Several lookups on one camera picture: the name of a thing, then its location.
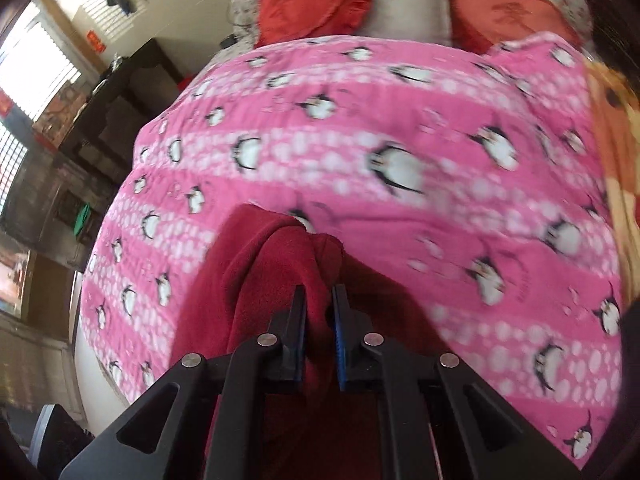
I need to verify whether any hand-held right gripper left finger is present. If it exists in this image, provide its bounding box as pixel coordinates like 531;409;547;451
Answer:
59;285;308;480

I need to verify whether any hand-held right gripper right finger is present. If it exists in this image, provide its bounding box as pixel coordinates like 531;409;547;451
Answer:
331;284;583;480

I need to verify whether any dark red sweater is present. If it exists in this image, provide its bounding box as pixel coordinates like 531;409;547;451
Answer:
170;203;441;480

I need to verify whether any pink penguin print blanket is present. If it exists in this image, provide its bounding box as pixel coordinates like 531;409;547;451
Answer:
80;32;626;471

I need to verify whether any green cloth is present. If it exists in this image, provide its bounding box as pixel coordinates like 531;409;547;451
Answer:
72;204;94;236

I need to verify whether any dark wooden cabinet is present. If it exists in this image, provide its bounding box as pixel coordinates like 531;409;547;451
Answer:
0;40;193;271

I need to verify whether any orange printed blanket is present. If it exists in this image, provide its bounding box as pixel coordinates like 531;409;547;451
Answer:
582;60;640;301

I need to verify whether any printed cardboard box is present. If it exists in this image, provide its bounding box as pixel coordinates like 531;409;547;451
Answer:
35;87;87;142

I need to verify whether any red heart pillow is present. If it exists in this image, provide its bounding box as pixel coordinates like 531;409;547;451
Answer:
257;0;373;46
447;0;583;56

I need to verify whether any white pillow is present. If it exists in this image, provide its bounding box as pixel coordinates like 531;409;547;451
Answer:
347;0;453;48

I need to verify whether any dark carved wooden headboard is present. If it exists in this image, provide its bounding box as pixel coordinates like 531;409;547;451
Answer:
575;0;640;61

